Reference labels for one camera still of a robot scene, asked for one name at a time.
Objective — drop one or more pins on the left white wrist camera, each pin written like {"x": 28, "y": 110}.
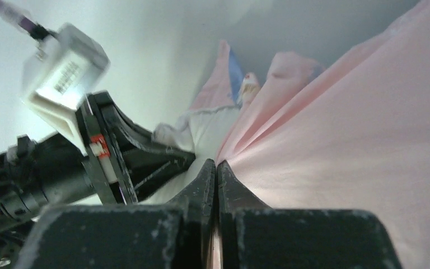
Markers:
{"x": 58, "y": 77}

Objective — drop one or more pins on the pink and blue pillowcase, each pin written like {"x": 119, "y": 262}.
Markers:
{"x": 357, "y": 136}

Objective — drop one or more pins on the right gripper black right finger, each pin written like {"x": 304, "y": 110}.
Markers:
{"x": 254, "y": 235}

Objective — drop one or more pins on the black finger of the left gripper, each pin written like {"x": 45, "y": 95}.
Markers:
{"x": 155, "y": 178}

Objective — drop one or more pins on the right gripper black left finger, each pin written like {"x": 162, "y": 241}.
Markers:
{"x": 176, "y": 234}

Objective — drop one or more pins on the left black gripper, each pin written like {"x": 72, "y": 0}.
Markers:
{"x": 51, "y": 172}

